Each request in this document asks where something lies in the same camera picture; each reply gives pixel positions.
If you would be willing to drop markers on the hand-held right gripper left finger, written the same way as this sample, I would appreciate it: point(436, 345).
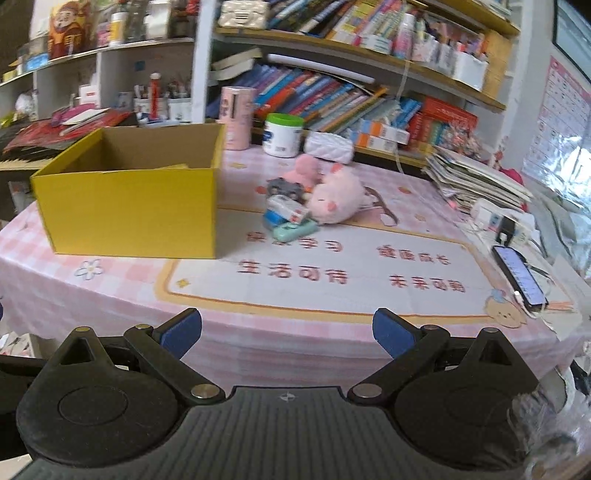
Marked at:
point(180, 333)

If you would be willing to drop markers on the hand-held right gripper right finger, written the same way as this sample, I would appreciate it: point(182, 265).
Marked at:
point(391, 334)

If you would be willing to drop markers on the yellow cardboard box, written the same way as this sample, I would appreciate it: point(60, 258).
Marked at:
point(129, 212)

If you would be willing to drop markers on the small blue pack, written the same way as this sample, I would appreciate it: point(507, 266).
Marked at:
point(271, 217)

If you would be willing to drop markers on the light pink plush pig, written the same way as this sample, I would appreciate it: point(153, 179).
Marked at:
point(334, 194)

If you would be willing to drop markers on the grey toy car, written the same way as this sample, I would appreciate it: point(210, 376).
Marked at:
point(281, 186)

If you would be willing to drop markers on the small pink plush toy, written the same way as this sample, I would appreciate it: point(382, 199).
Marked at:
point(304, 167)

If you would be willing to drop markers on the black smartphone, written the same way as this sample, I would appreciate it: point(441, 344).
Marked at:
point(519, 277)

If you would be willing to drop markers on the white power strip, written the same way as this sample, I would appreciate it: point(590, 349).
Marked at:
point(487, 214)

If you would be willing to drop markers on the black charger plug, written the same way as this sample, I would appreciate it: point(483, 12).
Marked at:
point(508, 228)

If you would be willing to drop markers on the stack of magazines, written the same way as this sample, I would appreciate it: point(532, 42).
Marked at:
point(475, 177)

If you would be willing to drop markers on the white and orange cartons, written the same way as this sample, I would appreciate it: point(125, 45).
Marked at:
point(383, 136)

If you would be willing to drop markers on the white quilted pouch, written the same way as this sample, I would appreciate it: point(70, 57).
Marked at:
point(328, 145)

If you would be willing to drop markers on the red boxed book set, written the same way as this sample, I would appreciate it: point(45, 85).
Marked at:
point(445, 124)

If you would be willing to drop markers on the silver foil sheet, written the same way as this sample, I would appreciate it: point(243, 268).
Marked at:
point(568, 207)

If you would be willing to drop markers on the white jar with green lid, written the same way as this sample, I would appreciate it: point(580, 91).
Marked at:
point(281, 138)

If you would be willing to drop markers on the pink cylindrical humidifier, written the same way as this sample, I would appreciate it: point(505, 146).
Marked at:
point(238, 120)

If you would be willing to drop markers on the white pen holder cups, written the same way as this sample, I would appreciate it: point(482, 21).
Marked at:
point(178, 108)

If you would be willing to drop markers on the red tube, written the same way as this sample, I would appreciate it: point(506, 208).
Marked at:
point(155, 97)

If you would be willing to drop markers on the pile of red folders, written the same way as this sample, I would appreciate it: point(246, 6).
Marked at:
point(46, 131)

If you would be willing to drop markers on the row of colourful books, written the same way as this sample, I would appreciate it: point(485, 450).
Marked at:
point(318, 97)

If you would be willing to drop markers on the white carton with red label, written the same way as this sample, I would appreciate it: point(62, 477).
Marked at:
point(88, 96)

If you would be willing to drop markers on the stacked lying books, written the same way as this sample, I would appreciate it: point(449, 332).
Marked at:
point(235, 64)

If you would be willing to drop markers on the wooden bookshelf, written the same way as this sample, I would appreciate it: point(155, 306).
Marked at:
point(369, 57)

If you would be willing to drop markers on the white rolled paper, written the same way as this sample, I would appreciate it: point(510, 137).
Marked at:
point(314, 64)

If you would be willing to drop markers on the row of white stationery boxes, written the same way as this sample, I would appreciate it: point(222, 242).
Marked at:
point(457, 60)

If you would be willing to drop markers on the white shelf unit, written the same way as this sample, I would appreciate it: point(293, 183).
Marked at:
point(115, 55)

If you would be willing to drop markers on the white bottle with yellow label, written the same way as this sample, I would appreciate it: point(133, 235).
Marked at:
point(117, 28)

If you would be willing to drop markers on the shelf of upright books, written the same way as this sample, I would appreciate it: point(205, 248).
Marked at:
point(332, 18)

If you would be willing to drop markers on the red and gold figure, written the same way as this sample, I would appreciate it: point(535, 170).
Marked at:
point(69, 30)

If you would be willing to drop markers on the white tissue pack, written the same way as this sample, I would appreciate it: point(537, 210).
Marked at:
point(242, 14)

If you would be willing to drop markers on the dark framed screen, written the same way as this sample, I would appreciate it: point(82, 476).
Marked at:
point(575, 25)

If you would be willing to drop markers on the pink wall calendar poster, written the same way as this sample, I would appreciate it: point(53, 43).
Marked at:
point(558, 120)

